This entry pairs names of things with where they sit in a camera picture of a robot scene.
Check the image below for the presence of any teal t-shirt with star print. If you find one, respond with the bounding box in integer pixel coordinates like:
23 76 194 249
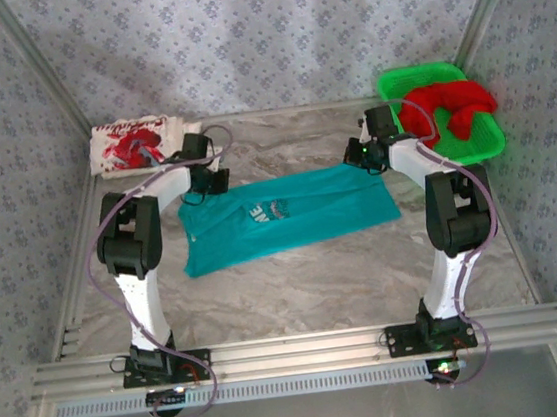
173 157 406 280

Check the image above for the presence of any folded white t-shirt red print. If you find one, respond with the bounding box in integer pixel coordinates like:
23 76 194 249
86 109 207 180

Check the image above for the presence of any green plastic basket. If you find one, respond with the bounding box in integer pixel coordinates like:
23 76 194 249
373 55 510 176

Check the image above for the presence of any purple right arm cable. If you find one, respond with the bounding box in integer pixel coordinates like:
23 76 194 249
386 88 519 394

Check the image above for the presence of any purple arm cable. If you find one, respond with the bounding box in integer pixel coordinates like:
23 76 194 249
386 88 519 394
71 121 266 417

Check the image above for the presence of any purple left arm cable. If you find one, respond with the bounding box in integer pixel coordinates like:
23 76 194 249
71 121 266 417

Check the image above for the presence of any aluminium frame post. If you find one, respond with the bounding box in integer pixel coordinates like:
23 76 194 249
445 0 540 79

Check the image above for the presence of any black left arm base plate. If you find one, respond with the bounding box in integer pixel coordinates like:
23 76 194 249
119 346 214 391

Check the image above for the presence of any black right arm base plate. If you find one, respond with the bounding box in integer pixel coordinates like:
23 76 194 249
383 315 479 358

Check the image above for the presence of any aluminium mounting rail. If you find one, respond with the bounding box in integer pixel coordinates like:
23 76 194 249
24 305 557 404

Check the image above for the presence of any grey slotted cable duct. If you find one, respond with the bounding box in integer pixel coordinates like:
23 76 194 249
53 354 463 417

